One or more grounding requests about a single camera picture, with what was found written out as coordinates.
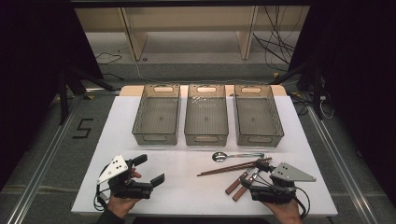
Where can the white power plug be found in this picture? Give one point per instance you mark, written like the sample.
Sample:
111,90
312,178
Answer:
323,98

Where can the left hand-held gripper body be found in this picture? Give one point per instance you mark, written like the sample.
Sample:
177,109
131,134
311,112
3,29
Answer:
116,168

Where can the light wooden furniture frame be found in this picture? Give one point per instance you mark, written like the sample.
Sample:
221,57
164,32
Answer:
132,34

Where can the person's left hand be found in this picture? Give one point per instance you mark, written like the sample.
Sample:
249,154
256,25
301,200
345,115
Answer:
121,206

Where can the short silver floor rail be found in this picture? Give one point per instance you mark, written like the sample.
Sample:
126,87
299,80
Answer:
102,91

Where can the person's right hand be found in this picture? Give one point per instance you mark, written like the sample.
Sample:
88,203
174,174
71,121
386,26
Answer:
285,214

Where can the black metal stand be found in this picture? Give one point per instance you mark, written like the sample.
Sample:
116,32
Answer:
317,93
63,99

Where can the silver metal spoon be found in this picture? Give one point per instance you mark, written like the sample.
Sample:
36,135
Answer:
219,156

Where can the black curtain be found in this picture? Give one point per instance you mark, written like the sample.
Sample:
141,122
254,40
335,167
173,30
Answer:
358,77
31,77

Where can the translucent grey plastic bin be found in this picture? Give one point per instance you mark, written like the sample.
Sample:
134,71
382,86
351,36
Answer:
257,116
157,115
206,116

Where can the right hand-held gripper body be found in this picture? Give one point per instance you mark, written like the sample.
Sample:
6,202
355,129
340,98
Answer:
289,174

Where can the aluminium floor rail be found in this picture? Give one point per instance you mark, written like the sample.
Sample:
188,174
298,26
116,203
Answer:
39,174
345,174

